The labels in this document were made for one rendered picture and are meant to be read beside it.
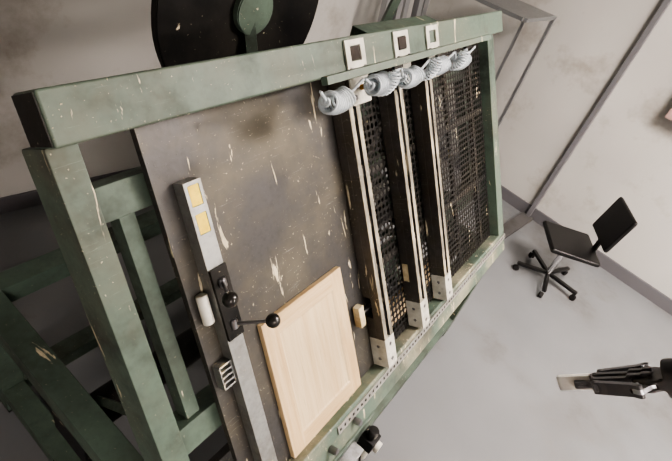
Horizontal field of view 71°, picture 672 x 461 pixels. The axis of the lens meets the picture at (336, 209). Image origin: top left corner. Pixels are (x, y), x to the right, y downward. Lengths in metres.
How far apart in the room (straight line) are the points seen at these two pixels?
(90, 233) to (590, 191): 4.39
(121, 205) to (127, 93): 0.27
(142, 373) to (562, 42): 4.30
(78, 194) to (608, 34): 4.25
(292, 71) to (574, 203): 3.97
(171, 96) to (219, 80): 0.13
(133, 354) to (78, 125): 0.48
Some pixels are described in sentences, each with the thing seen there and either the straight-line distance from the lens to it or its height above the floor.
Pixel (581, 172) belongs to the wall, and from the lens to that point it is 4.85.
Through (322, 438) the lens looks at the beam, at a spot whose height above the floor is 0.90.
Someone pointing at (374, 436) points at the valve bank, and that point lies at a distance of 1.90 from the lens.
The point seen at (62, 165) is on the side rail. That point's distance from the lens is 0.98.
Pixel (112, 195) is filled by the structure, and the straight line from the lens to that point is 1.12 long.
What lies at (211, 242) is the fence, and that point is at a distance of 1.17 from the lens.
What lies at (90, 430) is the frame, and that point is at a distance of 1.81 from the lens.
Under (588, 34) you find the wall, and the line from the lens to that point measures 4.71.
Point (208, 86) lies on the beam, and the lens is 1.09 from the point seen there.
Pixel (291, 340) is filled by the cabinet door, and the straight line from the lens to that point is 1.48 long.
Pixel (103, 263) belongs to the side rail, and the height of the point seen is 1.65.
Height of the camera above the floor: 2.39
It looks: 36 degrees down
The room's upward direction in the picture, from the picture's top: 18 degrees clockwise
